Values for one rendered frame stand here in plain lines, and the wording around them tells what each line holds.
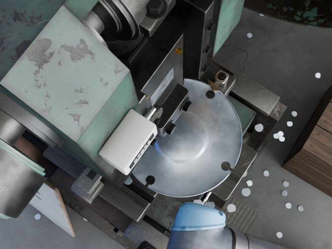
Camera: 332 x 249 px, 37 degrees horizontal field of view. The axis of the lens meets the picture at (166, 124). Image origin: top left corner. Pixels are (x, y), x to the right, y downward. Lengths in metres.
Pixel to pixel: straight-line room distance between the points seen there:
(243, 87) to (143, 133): 0.79
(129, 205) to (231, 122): 0.32
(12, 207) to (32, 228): 1.40
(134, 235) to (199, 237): 0.56
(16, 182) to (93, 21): 0.22
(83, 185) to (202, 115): 0.33
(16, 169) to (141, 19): 0.23
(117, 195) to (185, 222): 0.51
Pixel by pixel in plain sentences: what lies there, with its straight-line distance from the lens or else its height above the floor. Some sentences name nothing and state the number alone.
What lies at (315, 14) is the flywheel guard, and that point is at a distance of 1.06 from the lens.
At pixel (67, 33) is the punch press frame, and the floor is 1.48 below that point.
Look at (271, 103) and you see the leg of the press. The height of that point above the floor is 0.64.
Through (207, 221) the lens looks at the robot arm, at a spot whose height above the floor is 1.18.
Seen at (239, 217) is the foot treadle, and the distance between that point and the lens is 1.77.
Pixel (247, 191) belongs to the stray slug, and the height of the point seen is 0.65.
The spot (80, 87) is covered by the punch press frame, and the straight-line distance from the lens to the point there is 0.50.
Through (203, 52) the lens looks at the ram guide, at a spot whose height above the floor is 1.12.
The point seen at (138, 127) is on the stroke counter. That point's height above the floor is 1.33.
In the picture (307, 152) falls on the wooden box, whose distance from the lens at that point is 1.66.
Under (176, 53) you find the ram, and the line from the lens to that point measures 0.86.
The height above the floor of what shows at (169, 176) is 0.78.
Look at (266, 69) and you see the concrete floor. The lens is 2.09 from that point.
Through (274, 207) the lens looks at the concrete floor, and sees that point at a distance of 1.96.
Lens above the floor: 1.92
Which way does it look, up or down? 75 degrees down
